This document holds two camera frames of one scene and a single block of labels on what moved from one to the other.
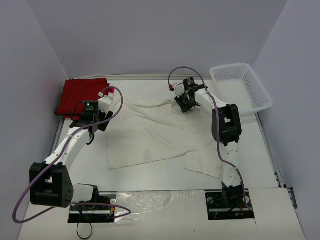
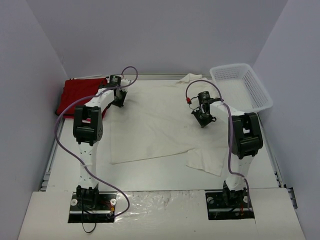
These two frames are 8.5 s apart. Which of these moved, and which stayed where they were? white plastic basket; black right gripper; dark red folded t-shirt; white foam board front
Moved: black right gripper
Stayed: dark red folded t-shirt; white foam board front; white plastic basket
